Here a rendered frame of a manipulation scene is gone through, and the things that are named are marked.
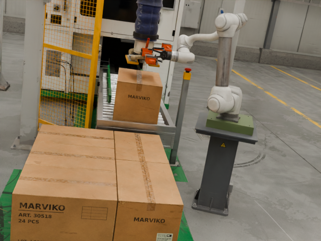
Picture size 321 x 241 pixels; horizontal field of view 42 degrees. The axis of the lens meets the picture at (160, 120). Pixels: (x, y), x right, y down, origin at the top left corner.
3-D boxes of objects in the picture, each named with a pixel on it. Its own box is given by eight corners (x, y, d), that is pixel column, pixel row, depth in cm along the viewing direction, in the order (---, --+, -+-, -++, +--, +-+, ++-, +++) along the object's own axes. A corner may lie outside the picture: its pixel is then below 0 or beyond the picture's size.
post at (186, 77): (168, 161, 448) (183, 71, 418) (174, 162, 449) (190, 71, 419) (169, 164, 442) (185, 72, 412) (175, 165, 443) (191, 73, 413)
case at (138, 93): (114, 105, 426) (119, 67, 413) (153, 110, 430) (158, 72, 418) (112, 124, 369) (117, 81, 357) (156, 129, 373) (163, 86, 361)
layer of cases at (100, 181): (38, 167, 358) (41, 124, 346) (153, 176, 375) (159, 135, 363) (9, 253, 246) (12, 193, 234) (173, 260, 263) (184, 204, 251)
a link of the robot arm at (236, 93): (242, 113, 347) (248, 87, 341) (232, 115, 333) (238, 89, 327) (225, 107, 356) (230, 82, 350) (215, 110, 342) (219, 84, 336)
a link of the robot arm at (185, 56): (176, 65, 361) (175, 53, 368) (193, 67, 364) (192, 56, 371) (178, 57, 352) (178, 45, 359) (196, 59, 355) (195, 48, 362)
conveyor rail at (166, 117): (144, 85, 594) (145, 72, 588) (147, 85, 595) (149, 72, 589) (166, 147, 377) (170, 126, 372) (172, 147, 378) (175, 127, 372)
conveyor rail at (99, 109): (98, 80, 583) (99, 67, 578) (101, 80, 584) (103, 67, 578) (94, 140, 366) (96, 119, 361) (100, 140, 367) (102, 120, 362)
